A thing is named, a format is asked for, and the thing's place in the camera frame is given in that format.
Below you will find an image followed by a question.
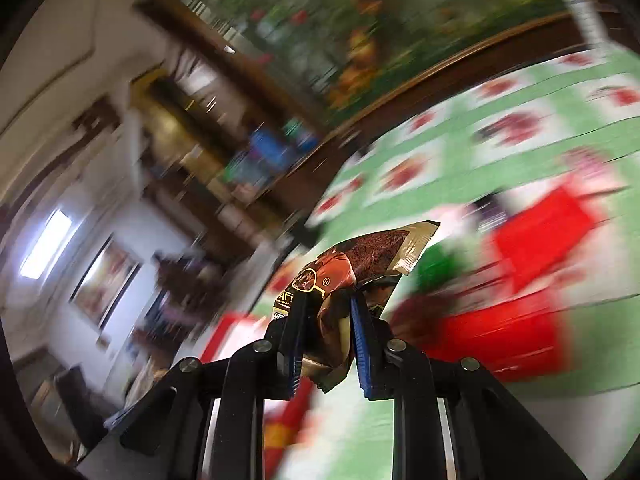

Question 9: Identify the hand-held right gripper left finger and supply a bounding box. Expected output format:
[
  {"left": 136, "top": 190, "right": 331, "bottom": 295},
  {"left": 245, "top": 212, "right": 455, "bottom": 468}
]
[{"left": 80, "top": 287, "right": 313, "bottom": 480}]

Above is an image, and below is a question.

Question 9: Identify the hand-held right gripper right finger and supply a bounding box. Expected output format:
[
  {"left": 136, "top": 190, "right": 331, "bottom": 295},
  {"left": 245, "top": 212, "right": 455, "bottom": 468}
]
[{"left": 350, "top": 292, "right": 588, "bottom": 480}]

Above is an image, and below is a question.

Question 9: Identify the brown gold-edged snack packet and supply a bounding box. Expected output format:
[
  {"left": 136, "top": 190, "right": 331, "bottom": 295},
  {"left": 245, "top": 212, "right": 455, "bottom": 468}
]
[{"left": 267, "top": 220, "right": 441, "bottom": 393}]

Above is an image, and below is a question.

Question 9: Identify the red box with white inside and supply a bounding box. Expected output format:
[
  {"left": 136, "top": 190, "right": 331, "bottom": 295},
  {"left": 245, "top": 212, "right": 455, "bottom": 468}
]
[{"left": 200, "top": 310, "right": 313, "bottom": 480}]

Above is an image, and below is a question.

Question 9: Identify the large red snack packet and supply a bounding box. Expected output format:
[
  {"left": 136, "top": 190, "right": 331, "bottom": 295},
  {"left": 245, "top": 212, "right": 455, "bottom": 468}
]
[
  {"left": 395, "top": 287, "right": 573, "bottom": 383},
  {"left": 492, "top": 187, "right": 608, "bottom": 288}
]

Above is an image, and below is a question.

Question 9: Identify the green snack packet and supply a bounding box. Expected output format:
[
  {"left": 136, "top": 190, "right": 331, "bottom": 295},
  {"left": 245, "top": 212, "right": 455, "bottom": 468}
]
[{"left": 412, "top": 245, "right": 463, "bottom": 293}]

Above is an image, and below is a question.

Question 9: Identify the purple packet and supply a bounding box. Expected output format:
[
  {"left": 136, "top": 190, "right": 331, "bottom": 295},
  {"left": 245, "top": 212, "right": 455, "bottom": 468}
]
[{"left": 475, "top": 197, "right": 511, "bottom": 233}]

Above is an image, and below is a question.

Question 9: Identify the rectangular ceiling light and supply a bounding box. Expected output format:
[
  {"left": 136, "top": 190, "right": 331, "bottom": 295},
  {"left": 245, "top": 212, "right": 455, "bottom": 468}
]
[{"left": 19, "top": 209, "right": 72, "bottom": 279}]

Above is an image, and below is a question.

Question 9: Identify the green fruit-print tablecloth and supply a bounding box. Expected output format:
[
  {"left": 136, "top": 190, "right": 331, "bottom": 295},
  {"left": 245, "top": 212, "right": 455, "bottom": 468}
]
[{"left": 280, "top": 47, "right": 640, "bottom": 480}]

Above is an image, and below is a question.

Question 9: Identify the artificial flower glass display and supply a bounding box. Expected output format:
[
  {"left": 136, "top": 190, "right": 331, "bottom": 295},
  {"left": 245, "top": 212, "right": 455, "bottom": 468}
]
[{"left": 142, "top": 0, "right": 593, "bottom": 121}]

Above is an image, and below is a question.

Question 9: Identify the framed wall picture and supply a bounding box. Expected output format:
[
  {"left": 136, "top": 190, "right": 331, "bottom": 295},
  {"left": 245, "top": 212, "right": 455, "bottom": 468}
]
[{"left": 69, "top": 236, "right": 142, "bottom": 332}]

